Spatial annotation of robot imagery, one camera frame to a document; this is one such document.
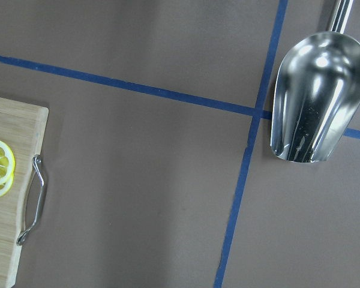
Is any bamboo cutting board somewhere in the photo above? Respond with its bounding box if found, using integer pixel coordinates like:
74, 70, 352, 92
0, 97, 49, 287

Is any middle lemon slice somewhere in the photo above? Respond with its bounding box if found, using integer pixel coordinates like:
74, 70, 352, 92
0, 175, 14, 197

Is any steel scoop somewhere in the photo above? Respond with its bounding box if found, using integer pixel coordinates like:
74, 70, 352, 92
270, 1, 360, 163

